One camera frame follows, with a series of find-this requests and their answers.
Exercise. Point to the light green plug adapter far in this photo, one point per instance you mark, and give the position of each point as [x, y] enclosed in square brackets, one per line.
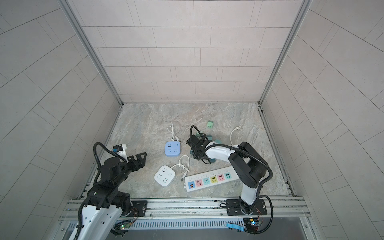
[210, 124]

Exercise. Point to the circuit board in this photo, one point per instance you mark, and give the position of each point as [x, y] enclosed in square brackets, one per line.
[251, 225]
[122, 226]

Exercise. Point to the white square power socket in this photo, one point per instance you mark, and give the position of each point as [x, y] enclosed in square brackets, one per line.
[164, 176]

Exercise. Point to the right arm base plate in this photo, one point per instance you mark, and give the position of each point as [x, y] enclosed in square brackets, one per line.
[237, 207]

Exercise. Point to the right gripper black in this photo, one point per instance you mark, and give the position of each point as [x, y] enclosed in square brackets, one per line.
[194, 153]

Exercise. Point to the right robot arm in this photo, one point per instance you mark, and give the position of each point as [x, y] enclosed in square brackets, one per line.
[252, 170]

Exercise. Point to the aluminium rail frame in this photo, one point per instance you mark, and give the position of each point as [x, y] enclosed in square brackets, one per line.
[200, 208]

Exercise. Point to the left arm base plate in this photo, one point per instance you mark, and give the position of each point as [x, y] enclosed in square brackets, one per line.
[138, 209]

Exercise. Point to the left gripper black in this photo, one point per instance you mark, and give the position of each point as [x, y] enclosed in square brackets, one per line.
[141, 163]

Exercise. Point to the left circuit board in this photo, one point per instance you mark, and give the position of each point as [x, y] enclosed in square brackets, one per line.
[122, 226]

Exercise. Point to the blue tape piece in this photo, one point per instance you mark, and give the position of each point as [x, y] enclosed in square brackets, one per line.
[235, 227]

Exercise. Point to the blue square power socket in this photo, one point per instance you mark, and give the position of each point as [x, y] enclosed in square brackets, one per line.
[172, 148]

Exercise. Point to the right circuit board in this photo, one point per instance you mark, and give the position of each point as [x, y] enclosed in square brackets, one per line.
[251, 225]

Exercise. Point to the white long power strip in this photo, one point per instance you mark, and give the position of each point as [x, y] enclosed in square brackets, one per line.
[210, 178]

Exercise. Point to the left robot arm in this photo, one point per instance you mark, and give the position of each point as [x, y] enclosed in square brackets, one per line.
[106, 210]

